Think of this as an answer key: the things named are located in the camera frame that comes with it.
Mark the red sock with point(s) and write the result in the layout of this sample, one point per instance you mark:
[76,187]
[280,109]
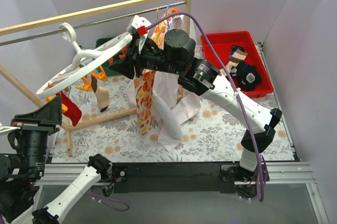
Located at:
[72,112]

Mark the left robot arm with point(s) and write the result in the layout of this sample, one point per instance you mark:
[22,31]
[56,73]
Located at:
[27,135]

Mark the beige brown striped sock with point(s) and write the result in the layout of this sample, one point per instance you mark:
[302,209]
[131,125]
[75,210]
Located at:
[102,94]

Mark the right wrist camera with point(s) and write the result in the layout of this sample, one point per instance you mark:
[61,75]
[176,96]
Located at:
[138,25]

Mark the green compartment box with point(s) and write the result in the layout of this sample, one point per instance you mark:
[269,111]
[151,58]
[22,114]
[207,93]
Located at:
[102,41]

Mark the white round clip hanger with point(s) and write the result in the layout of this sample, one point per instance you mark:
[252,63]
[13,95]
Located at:
[84,61]

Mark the orange clip rim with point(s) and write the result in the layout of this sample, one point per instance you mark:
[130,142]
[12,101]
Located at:
[101,75]

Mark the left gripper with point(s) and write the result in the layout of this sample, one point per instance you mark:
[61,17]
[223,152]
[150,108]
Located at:
[35,124]

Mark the red plastic tray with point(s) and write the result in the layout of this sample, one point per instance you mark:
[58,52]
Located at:
[223,42]

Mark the black base bar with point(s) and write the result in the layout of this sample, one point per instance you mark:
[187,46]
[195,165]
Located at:
[171,177]

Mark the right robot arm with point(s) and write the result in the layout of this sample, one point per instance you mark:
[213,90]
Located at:
[202,78]

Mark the white shirt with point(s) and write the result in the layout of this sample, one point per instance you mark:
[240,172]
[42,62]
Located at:
[170,134]

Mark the orange floral dress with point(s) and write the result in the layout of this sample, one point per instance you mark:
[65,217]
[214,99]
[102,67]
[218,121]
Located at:
[150,85]

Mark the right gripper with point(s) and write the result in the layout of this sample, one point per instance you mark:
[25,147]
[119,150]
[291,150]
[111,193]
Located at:
[136,59]

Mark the floral table mat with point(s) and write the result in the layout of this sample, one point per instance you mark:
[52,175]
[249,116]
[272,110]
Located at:
[212,134]

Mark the wooden clothes rack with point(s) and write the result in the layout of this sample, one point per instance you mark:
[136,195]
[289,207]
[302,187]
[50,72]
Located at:
[12,79]

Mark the black sock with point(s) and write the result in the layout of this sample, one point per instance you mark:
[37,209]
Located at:
[247,76]
[235,48]

